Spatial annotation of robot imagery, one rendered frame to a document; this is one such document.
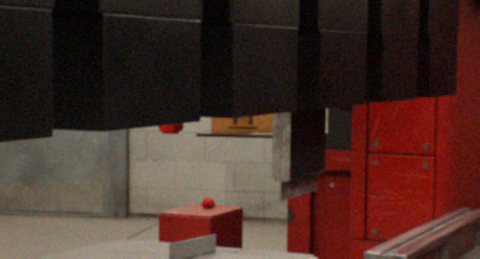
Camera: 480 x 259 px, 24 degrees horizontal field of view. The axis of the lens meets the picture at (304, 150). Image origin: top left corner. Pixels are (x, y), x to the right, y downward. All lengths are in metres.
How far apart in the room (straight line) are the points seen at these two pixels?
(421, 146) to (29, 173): 6.92
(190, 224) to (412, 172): 1.11
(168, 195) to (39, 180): 1.00
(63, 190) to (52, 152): 0.30
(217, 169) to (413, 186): 6.37
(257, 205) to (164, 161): 0.78
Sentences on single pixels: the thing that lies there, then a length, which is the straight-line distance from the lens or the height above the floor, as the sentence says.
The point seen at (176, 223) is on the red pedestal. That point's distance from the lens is 3.06.
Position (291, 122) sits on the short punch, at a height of 1.16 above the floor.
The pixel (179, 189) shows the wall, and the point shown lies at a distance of 8.47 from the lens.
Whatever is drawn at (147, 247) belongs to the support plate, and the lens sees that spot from 1.35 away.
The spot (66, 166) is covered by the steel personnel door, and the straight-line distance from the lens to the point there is 8.69.
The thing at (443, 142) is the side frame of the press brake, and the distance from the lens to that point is 2.03.
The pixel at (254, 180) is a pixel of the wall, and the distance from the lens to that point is 8.33.
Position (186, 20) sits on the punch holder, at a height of 1.25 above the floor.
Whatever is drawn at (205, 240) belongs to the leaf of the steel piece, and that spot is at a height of 1.02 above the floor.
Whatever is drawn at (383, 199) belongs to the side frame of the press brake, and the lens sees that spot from 2.07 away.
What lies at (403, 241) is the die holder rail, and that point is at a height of 0.97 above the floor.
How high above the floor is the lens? 1.23
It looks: 5 degrees down
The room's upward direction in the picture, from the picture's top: 1 degrees clockwise
